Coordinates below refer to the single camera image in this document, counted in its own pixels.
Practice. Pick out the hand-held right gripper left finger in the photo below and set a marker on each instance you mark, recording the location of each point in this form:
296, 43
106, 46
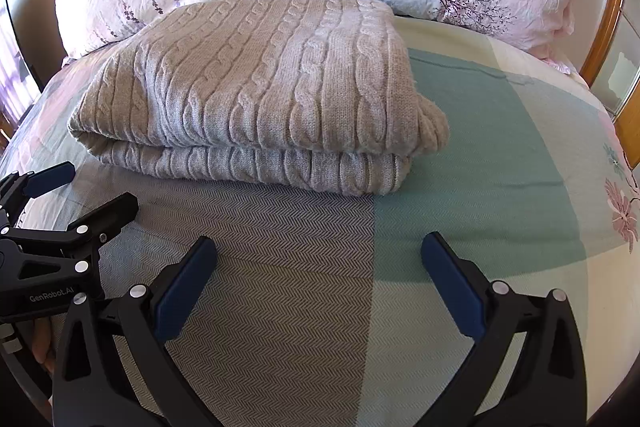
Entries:
181, 288

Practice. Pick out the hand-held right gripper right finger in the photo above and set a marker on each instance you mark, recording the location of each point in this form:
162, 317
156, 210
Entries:
456, 287

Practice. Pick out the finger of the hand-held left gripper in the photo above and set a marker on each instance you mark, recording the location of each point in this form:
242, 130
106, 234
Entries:
50, 181
95, 218

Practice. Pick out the person's left hand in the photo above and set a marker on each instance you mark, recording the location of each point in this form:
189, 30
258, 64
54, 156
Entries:
42, 343

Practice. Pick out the floral bed sheet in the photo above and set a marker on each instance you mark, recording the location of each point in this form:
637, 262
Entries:
622, 187

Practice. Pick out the wooden headboard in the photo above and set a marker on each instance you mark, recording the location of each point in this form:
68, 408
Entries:
607, 32

